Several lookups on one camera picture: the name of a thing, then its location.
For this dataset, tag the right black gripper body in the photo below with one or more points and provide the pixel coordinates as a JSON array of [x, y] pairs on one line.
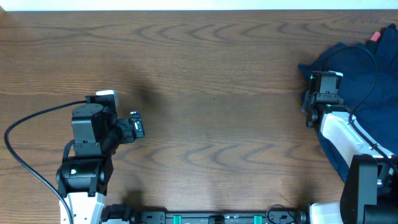
[[306, 102]]

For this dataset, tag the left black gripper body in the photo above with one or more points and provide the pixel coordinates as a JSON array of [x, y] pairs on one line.
[[127, 135]]

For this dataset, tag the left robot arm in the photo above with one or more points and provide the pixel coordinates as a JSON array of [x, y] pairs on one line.
[[87, 166]]

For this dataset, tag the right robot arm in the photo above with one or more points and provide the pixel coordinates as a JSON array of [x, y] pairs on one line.
[[370, 191]]

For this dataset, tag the pile of navy clothes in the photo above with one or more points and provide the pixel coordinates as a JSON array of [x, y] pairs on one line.
[[369, 82]]

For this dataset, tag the black garment with pink trim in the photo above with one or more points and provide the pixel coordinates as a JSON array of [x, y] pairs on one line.
[[372, 43]]

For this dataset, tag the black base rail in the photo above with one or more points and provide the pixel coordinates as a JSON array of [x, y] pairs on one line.
[[276, 214]]

